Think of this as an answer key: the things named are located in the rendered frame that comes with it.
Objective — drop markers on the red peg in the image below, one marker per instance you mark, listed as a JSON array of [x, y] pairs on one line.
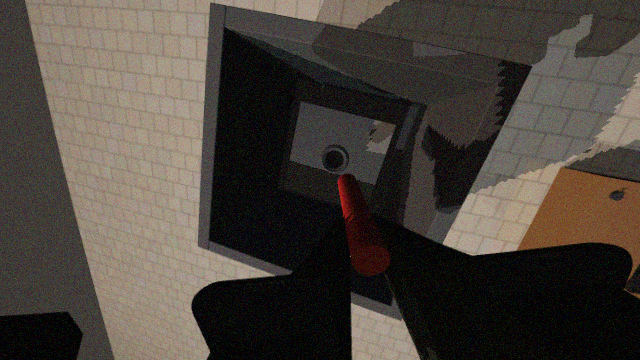
[[368, 251]]

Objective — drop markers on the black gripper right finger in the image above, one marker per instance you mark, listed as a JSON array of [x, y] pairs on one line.
[[445, 295]]

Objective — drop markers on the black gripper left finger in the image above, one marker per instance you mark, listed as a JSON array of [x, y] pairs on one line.
[[315, 299]]

